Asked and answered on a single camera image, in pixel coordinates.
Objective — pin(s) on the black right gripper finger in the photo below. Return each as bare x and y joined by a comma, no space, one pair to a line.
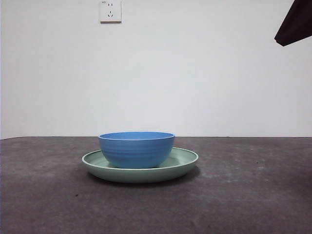
296,24

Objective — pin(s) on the blue ribbed bowl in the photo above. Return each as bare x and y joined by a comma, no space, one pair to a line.
136,152

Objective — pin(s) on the pale green plate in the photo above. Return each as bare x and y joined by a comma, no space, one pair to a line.
139,175

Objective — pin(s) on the white wall socket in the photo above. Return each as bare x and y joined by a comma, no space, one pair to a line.
111,12

